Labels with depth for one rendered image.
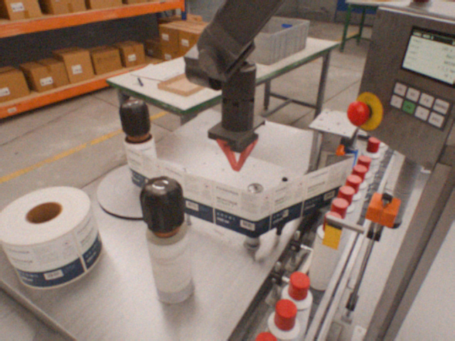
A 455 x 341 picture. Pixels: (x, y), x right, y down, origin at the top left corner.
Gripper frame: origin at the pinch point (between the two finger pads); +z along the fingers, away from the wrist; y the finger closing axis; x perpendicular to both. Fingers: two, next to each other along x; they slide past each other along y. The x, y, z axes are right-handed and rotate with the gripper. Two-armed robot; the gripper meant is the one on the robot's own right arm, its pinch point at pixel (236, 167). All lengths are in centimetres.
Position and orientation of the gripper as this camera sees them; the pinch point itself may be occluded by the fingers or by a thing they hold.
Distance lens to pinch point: 64.4
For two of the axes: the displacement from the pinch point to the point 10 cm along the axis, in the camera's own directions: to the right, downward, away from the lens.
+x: 8.5, 3.0, -4.4
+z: -0.1, 8.3, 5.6
